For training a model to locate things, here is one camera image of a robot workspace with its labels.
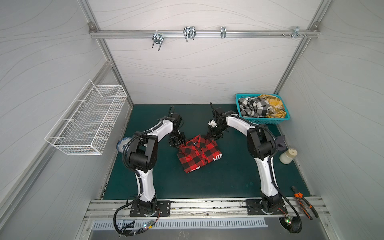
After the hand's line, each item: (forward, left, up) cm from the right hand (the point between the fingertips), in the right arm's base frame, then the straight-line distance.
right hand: (209, 135), depth 98 cm
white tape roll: (-15, -45, +3) cm, 47 cm away
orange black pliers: (-37, -49, -4) cm, 61 cm away
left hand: (-8, +15, +1) cm, 17 cm away
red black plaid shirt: (-13, +7, 0) cm, 15 cm away
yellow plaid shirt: (+20, -48, +6) cm, 52 cm away
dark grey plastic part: (-2, -48, -3) cm, 48 cm away
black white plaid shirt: (+23, -32, +5) cm, 40 cm away
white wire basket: (-17, +59, +29) cm, 68 cm away
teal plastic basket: (+13, -38, +2) cm, 40 cm away
